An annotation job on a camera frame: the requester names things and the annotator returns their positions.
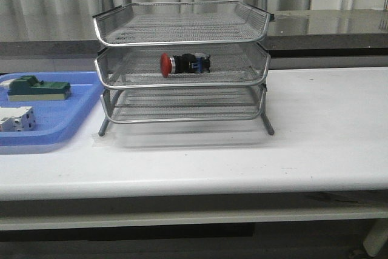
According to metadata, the red emergency stop button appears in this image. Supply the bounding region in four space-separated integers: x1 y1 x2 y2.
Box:
159 53 211 78

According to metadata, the mesh tray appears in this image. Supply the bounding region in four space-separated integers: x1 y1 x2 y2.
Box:
101 85 267 124
95 42 270 89
93 1 272 47

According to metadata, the blue plastic tray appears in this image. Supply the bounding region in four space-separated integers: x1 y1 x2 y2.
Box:
1 71 102 155

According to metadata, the green terminal block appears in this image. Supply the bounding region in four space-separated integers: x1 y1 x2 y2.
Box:
7 75 71 101

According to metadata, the white circuit breaker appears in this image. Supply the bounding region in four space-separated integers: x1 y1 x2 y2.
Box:
1 106 36 132

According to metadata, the grey stone counter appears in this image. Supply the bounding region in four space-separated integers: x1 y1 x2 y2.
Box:
1 10 387 58

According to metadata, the white table leg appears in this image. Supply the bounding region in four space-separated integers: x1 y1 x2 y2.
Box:
363 218 388 258

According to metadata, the grey metal rack frame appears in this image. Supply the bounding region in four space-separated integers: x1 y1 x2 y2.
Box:
96 0 275 137

